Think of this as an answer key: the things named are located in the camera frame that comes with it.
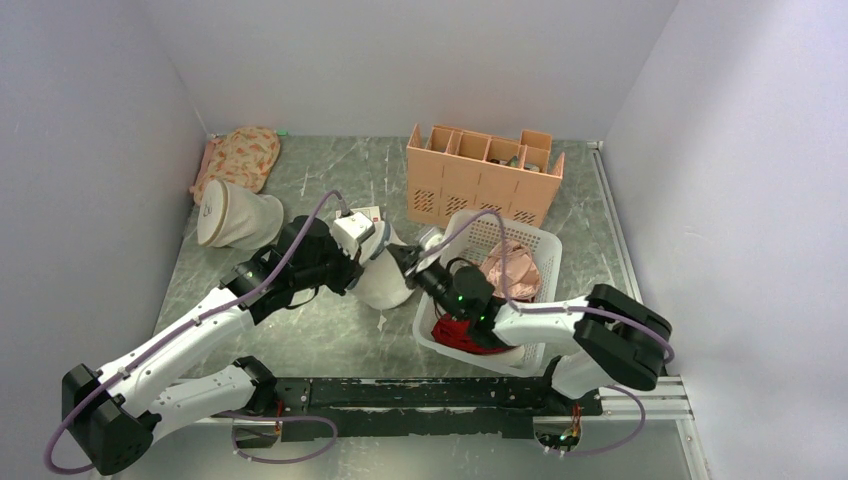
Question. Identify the white cable conduit rail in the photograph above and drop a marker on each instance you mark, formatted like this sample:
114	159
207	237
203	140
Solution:
613	218

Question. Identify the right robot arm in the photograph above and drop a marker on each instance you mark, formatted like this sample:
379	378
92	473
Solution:
572	322

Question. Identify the white cardboard box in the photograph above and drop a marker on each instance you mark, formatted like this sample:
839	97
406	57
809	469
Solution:
371	212

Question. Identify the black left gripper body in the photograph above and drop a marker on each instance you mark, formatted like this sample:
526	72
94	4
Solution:
333	268

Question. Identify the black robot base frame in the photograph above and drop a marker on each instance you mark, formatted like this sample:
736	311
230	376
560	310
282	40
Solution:
507	406

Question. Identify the round white mesh laundry bag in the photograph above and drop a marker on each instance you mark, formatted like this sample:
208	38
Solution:
381	285

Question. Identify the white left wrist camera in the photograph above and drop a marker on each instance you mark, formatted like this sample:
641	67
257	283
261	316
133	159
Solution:
351	231

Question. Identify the pink satin garment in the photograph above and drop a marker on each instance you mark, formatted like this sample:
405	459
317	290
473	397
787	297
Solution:
510	265

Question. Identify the floral fabric pouch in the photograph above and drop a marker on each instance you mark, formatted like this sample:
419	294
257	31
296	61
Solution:
244	157

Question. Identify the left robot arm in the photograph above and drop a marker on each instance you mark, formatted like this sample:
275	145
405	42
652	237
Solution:
116	412

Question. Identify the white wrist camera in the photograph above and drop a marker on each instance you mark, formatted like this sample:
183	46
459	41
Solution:
430	241
351	231

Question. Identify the white plastic laundry basket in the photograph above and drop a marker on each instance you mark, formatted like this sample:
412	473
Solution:
474	243

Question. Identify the red garment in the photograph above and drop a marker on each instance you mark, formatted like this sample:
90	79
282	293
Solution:
454	334

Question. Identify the peach plastic desk organizer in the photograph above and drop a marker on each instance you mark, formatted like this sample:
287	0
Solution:
447	171

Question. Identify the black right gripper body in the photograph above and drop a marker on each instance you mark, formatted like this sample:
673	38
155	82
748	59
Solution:
436	280

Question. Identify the items inside organizer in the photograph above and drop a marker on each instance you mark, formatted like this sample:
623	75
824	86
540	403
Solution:
513	162

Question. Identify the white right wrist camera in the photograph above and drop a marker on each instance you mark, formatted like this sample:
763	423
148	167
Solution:
430	241

